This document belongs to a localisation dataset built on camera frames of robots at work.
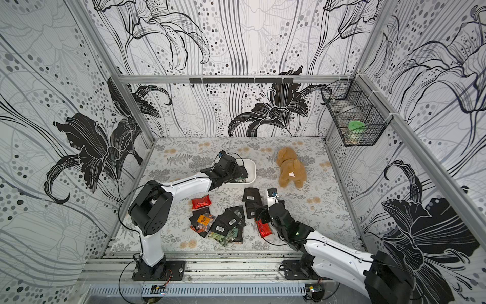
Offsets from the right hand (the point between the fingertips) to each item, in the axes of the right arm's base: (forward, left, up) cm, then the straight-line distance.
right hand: (264, 201), depth 83 cm
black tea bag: (+1, +6, -8) cm, 10 cm away
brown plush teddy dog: (+16, -14, +3) cm, 21 cm away
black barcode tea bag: (+7, +6, -7) cm, 11 cm away
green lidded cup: (+22, -40, +20) cm, 50 cm away
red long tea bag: (-10, 0, -7) cm, 12 cm away
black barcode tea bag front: (-6, +16, -7) cm, 19 cm away
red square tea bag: (+3, +30, -6) cm, 31 cm away
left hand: (+17, +11, -1) cm, 20 cm away
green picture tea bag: (+16, +11, -7) cm, 20 cm away
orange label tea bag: (-7, +27, -6) cm, 28 cm away
